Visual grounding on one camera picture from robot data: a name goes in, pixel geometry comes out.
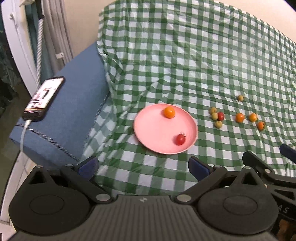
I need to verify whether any orange mandarin with leaf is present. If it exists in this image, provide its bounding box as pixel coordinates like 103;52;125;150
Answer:
257;121;265;132

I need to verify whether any grey curtain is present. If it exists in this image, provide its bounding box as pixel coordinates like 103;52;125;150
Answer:
42;1;73;73

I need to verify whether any white charging cable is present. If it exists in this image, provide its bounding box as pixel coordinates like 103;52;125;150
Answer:
19;118;32;153

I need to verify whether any pink round plate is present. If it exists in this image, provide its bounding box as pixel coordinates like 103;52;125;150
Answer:
133;103;198;155

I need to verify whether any orange kumquat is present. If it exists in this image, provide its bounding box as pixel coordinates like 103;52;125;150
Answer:
248;113;257;123
163;106;176;118

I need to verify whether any white door frame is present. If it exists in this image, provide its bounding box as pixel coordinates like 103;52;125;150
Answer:
1;0;37;96

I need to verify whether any red cherry tomato with stem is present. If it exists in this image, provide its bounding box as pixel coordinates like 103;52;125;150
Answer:
175;133;186;146

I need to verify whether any braided grey cable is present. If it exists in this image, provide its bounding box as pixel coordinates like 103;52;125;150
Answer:
35;18;45;87

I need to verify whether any green white checkered tablecloth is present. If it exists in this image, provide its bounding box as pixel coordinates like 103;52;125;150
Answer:
83;1;295;195

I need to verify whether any black smartphone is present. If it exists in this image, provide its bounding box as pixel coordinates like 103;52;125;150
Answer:
22;76;66;121

